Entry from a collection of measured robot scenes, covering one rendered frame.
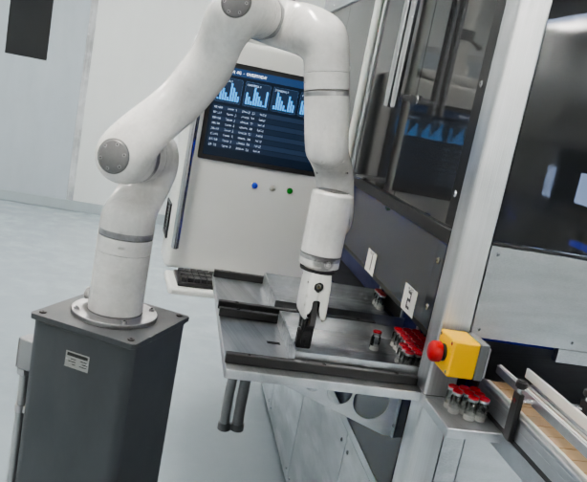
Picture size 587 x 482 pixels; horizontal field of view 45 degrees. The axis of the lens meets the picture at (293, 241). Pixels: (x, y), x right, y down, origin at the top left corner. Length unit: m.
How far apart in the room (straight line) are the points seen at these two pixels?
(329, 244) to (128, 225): 0.43
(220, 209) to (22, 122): 4.82
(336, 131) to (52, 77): 5.66
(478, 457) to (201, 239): 1.17
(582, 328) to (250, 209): 1.18
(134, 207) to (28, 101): 5.45
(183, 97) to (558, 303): 0.86
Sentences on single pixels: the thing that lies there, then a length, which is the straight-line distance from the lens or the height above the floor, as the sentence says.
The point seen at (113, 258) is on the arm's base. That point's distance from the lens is 1.55.
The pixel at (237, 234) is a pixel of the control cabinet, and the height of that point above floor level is 0.94.
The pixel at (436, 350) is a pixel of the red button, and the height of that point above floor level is 1.00.
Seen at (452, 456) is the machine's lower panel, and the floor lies 0.76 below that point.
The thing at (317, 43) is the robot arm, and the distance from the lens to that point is 1.39.
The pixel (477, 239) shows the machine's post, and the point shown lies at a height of 1.21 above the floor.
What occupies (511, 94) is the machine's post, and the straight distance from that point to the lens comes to 1.38.
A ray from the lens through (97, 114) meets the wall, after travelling 6.87.
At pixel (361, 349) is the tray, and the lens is 1.63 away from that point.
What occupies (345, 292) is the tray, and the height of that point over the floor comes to 0.89.
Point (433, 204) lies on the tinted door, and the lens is 1.57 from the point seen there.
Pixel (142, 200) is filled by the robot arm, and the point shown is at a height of 1.13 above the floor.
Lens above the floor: 1.40
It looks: 11 degrees down
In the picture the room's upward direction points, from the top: 11 degrees clockwise
